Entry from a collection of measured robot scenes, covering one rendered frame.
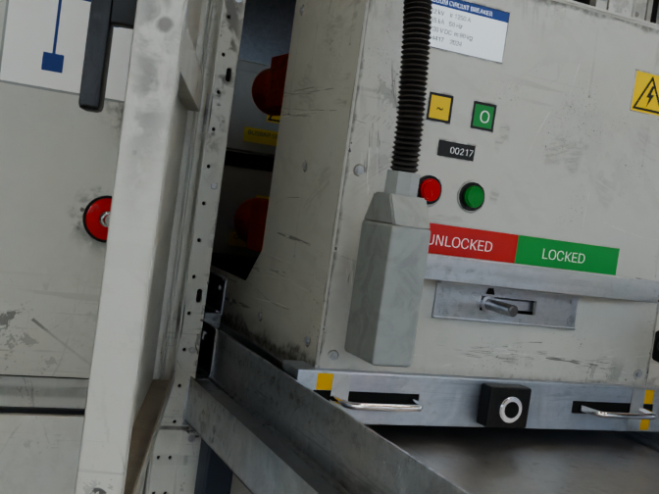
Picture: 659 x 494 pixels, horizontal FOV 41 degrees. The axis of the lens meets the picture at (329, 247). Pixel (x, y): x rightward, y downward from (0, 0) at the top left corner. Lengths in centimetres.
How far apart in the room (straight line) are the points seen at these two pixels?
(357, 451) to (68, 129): 56
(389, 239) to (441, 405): 26
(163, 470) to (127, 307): 69
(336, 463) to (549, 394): 38
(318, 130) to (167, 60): 50
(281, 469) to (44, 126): 51
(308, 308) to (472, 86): 32
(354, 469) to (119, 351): 31
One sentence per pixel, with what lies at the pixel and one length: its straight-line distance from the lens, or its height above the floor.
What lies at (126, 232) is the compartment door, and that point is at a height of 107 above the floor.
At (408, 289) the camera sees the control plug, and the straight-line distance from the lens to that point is 90.
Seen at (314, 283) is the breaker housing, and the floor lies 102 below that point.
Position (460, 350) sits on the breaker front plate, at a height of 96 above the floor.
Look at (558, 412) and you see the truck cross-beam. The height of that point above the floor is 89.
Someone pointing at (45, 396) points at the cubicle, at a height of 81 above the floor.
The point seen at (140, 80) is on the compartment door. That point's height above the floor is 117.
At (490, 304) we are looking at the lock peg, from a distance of 107.
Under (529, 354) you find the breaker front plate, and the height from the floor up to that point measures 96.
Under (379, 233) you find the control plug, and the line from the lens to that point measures 91.
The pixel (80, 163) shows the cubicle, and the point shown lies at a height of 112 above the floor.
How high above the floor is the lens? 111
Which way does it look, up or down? 3 degrees down
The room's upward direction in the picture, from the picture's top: 8 degrees clockwise
